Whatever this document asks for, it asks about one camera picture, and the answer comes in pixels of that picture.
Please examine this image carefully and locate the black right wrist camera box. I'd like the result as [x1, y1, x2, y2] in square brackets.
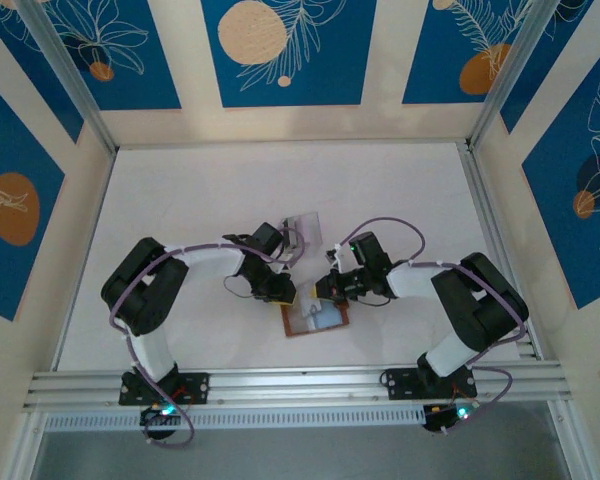
[349, 232, 394, 269]

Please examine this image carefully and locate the thin black left wrist cable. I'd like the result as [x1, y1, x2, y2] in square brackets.
[223, 274, 254, 300]

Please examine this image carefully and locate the clear acrylic card stand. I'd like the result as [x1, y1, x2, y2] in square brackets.
[278, 212, 325, 264]

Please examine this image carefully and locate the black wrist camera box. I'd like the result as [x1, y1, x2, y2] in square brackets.
[249, 222, 285, 259]
[349, 232, 394, 269]

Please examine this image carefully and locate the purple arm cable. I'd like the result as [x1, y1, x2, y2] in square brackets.
[334, 215, 530, 436]
[110, 227, 309, 449]

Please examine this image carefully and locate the aluminium frame leg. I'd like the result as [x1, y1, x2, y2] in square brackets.
[7, 412, 49, 480]
[547, 399, 594, 480]

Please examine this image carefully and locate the aluminium mounting rail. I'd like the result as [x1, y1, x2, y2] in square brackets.
[22, 362, 574, 414]

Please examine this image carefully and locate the aluminium frame post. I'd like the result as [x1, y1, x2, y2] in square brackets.
[17, 0, 119, 156]
[467, 0, 564, 151]

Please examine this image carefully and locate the brown leather card holder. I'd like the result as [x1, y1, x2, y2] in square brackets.
[279, 298, 352, 340]

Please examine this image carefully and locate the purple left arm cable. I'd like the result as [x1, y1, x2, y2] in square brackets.
[110, 227, 309, 449]

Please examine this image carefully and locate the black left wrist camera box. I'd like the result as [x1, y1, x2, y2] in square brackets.
[249, 222, 285, 259]

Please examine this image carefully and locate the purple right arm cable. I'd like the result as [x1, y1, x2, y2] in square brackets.
[334, 215, 530, 436]

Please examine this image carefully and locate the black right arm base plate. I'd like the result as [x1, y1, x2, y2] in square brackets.
[382, 367, 477, 401]

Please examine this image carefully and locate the white slotted cable duct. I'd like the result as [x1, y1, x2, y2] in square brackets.
[44, 407, 426, 432]

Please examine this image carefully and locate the aluminium table side rail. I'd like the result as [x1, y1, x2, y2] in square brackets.
[457, 142, 541, 359]

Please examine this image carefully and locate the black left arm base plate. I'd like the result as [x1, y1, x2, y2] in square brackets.
[118, 372, 211, 406]

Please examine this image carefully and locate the white credit card pink print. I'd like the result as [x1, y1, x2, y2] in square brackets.
[295, 283, 326, 321]

